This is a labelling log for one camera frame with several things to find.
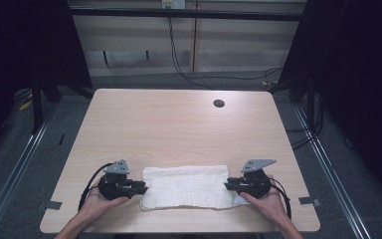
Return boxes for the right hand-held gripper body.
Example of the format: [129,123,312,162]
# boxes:
[240,158,278,200]

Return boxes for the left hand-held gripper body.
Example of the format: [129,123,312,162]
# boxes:
[96,158,137,201]

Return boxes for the white cloth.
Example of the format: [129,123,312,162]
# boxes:
[139,164,252,212]

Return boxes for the person's right hand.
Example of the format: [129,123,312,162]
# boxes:
[239,174,286,221]

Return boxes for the person's left hand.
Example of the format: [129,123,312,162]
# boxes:
[81,178,130,220]

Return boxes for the grey tape piece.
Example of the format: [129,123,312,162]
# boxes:
[37,199,64,211]
[298,195,322,207]

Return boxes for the black metal stand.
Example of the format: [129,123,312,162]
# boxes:
[30,74,45,135]

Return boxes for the yellow floor item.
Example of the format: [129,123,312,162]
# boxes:
[18,100,34,113]

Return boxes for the dark curtain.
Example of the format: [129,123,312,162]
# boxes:
[0,0,94,101]
[277,0,382,203]

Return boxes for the black horizontal bar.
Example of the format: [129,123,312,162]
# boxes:
[69,7,308,22]

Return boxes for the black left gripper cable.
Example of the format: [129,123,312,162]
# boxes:
[78,161,114,212]

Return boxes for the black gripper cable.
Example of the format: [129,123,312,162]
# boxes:
[78,161,114,212]
[268,177,293,221]

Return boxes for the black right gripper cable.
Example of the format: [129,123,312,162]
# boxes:
[268,177,293,221]

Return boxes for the black floor cables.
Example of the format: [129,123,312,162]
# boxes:
[286,94,325,151]

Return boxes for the metal floor rail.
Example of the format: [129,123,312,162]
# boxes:
[0,108,58,239]
[292,104,374,239]

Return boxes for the black hanging wall cable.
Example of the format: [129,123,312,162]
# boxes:
[166,16,284,91]

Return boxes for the white wall socket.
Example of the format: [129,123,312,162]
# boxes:
[161,0,187,10]

